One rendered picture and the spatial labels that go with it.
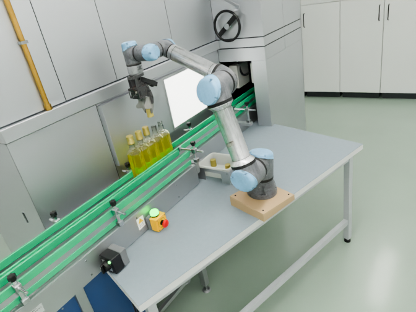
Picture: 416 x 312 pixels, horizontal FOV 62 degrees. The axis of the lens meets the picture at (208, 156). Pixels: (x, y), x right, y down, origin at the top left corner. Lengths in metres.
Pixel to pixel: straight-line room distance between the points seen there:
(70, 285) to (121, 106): 0.89
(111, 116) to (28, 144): 0.43
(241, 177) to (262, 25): 1.23
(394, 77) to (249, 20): 3.05
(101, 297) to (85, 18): 1.27
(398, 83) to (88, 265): 4.48
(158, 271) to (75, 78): 0.95
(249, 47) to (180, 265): 1.59
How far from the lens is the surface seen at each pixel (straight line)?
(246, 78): 2.88
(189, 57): 1.68
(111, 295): 1.75
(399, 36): 5.06
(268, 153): 1.64
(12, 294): 1.45
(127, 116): 1.91
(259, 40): 2.47
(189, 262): 1.51
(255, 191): 1.70
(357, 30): 5.11
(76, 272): 1.54
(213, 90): 1.43
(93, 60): 1.82
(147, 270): 1.54
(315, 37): 5.27
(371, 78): 5.22
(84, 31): 1.81
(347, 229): 2.60
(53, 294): 1.51
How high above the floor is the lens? 1.76
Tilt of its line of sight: 26 degrees down
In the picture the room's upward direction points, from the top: 11 degrees counter-clockwise
